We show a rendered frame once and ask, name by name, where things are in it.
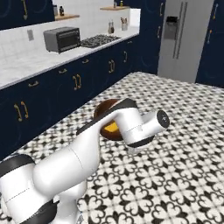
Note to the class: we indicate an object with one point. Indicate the grey fridge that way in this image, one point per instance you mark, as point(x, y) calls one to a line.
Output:
point(186, 40)

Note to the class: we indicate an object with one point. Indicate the navy base cupboards run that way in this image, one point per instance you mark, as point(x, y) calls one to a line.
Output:
point(67, 87)

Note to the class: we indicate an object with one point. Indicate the wooden shelf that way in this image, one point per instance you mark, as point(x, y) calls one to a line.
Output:
point(66, 16)
point(114, 8)

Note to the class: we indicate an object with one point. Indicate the dark bottles on worktop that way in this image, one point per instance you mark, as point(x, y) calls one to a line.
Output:
point(111, 27)

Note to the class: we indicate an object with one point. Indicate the grey jar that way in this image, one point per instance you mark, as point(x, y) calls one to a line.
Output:
point(55, 10)

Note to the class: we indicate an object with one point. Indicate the black hob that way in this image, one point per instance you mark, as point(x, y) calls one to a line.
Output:
point(99, 40)

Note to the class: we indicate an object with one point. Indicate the small yellow bottle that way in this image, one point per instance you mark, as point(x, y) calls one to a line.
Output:
point(121, 3)

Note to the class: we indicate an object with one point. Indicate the tools in white pot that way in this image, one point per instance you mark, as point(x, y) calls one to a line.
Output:
point(124, 25)

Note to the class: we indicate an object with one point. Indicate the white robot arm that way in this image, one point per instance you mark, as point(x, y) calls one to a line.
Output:
point(67, 163)

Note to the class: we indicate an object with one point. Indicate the grey wall socket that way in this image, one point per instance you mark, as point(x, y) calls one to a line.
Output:
point(30, 35)

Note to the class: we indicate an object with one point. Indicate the navy tall cupboard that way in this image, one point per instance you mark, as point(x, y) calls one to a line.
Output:
point(150, 38)
point(211, 46)

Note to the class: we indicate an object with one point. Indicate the small dark bottle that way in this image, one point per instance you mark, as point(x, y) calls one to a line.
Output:
point(114, 4)

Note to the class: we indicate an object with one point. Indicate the brown bowl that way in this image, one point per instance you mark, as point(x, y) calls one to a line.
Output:
point(105, 106)

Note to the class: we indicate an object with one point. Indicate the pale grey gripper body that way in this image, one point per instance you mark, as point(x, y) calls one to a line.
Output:
point(135, 149)

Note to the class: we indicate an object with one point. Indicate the grey toaster oven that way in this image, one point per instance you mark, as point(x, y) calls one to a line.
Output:
point(61, 39)

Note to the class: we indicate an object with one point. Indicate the navy wall cupboard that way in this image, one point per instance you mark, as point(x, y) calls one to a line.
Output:
point(23, 13)

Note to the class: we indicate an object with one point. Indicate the yellow corn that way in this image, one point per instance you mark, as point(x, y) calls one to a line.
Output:
point(111, 127)

